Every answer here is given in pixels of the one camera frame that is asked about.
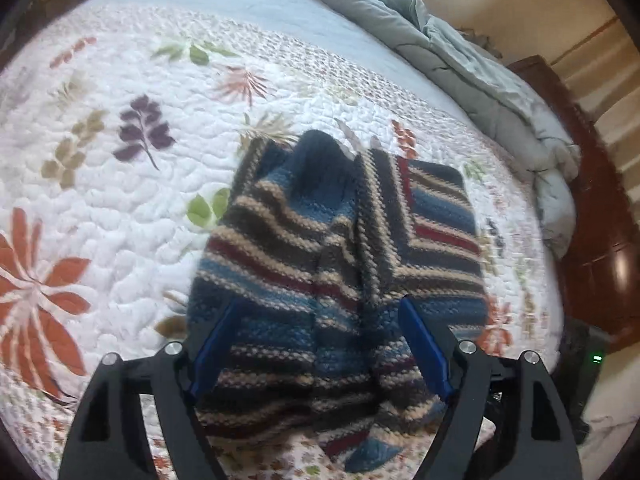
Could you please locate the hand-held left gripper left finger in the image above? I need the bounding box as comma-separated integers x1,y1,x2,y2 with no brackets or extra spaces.
59,302,242,480

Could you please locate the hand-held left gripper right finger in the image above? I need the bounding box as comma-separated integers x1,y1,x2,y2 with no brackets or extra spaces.
399,296,584,480

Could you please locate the striped knit sweater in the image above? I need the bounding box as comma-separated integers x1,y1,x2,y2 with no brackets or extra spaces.
186,129,491,473

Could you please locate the white floral quilt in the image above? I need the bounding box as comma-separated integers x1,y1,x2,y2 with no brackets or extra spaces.
0,2,563,480

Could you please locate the grey comforter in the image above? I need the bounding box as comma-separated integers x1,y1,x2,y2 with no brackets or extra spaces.
257,0,582,257

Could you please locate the wooden bed frame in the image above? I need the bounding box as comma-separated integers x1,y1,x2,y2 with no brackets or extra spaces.
505,55,640,358

